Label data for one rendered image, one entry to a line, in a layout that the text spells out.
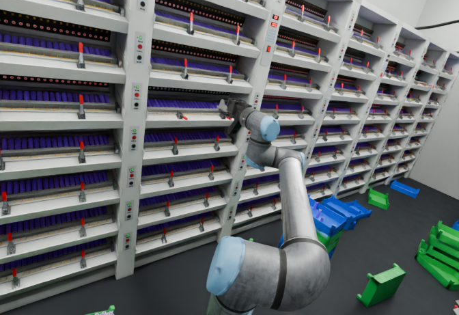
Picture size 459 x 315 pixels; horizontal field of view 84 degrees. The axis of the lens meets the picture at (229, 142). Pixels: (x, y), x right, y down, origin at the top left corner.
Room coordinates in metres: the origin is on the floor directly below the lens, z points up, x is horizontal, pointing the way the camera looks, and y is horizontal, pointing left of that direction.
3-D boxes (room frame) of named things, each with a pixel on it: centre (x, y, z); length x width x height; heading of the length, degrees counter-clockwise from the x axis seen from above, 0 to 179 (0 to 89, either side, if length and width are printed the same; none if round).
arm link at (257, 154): (0.99, -0.13, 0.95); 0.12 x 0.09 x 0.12; 86
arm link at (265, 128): (1.00, -0.12, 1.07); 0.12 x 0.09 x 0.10; 38
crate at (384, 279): (1.31, -1.16, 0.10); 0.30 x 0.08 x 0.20; 120
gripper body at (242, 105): (1.13, -0.01, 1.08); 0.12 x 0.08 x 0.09; 38
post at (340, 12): (2.04, -0.59, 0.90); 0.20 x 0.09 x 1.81; 39
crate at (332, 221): (1.46, -0.67, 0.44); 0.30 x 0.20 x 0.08; 47
